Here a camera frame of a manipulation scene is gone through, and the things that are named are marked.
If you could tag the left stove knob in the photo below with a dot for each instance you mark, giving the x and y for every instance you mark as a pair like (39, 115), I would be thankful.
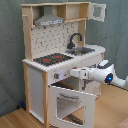
(56, 75)

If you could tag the grey toy sink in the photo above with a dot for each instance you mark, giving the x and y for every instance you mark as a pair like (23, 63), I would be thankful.
(79, 51)

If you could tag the white microwave door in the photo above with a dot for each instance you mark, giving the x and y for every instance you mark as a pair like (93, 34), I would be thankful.
(98, 12)

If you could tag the black stovetop red burners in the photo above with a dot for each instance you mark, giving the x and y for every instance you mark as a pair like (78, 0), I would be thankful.
(52, 59)

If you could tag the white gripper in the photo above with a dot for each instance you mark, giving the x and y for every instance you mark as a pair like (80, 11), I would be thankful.
(81, 73)

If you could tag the white oven door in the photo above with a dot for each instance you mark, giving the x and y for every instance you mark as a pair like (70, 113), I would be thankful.
(63, 102)

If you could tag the wooden toy kitchen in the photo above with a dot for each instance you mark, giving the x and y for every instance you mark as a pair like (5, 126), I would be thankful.
(54, 39)

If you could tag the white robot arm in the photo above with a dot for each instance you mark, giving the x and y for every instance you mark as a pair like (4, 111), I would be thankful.
(104, 72)

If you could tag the white fridge door dispenser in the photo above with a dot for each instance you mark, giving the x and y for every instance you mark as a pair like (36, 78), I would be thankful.
(90, 86)

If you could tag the grey range hood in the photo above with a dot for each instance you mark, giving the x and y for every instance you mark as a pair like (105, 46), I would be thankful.
(48, 18)

